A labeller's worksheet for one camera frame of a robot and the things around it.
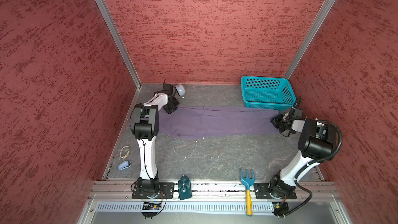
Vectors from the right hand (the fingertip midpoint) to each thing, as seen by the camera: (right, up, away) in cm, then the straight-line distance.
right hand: (268, 121), depth 100 cm
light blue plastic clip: (-85, -20, -21) cm, 90 cm away
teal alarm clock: (-52, -25, -33) cm, 66 cm away
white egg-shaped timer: (-60, +21, +9) cm, 64 cm away
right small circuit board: (-7, -37, -29) cm, 47 cm away
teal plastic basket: (+6, +19, +17) cm, 26 cm away
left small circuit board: (-70, -37, -27) cm, 83 cm away
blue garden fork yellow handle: (-21, -27, -25) cm, 42 cm away
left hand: (-62, +7, +5) cm, 63 cm away
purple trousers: (-50, 0, -2) cm, 50 cm away
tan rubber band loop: (-87, -17, -15) cm, 90 cm away
